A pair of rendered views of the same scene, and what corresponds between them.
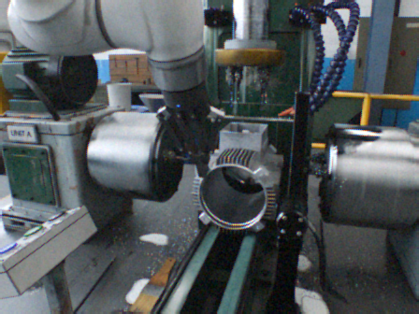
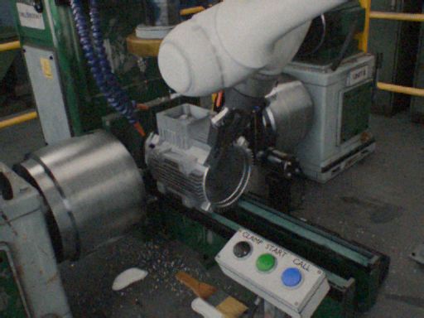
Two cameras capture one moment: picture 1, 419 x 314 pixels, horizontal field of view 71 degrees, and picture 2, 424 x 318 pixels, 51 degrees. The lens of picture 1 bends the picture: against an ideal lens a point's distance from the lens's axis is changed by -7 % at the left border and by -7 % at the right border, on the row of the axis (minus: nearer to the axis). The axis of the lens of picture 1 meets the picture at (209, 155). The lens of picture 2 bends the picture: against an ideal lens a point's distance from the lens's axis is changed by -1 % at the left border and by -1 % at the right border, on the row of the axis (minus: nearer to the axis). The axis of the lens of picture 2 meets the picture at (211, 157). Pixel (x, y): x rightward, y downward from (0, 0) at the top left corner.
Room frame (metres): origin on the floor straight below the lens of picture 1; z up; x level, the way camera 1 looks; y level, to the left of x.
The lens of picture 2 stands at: (0.16, 0.77, 1.52)
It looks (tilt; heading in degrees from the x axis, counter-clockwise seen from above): 25 degrees down; 302
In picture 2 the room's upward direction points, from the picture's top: 4 degrees counter-clockwise
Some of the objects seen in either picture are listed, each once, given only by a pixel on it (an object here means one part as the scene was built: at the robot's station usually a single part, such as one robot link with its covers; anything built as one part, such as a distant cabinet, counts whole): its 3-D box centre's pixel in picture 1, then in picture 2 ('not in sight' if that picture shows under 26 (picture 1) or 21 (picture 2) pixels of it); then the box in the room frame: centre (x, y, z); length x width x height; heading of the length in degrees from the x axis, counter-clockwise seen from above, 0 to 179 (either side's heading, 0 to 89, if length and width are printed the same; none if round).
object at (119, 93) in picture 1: (118, 97); not in sight; (2.78, 0.81, 0.99); 0.24 x 0.22 x 0.24; 75
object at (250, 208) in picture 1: (240, 181); (200, 164); (0.73, -0.08, 1.01); 0.20 x 0.19 x 0.19; 163
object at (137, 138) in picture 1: (125, 154); (60, 204); (0.88, 0.25, 1.04); 0.37 x 0.25 x 0.25; 74
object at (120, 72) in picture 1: (150, 93); not in sight; (5.63, 1.05, 0.71); 2.21 x 0.95 x 1.43; 75
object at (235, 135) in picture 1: (244, 141); (187, 126); (0.77, -0.09, 1.11); 0.12 x 0.11 x 0.07; 163
